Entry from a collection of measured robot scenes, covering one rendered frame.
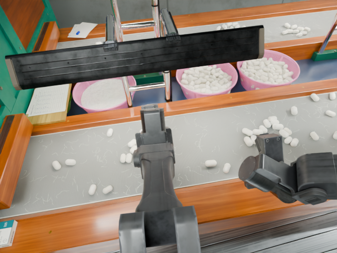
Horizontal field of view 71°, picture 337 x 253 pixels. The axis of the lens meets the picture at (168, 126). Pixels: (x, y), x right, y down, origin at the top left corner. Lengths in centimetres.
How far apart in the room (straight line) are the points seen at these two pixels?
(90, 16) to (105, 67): 181
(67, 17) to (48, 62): 180
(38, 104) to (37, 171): 29
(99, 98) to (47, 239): 57
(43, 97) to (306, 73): 120
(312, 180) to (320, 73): 94
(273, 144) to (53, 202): 63
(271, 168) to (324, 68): 99
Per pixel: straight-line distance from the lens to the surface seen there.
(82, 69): 61
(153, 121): 52
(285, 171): 53
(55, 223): 74
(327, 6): 186
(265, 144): 57
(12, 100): 99
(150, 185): 36
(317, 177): 50
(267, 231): 80
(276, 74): 117
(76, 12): 239
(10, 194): 80
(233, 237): 77
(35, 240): 75
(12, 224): 78
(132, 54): 59
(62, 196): 80
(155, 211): 31
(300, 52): 141
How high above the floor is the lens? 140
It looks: 49 degrees down
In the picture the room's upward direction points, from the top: 3 degrees counter-clockwise
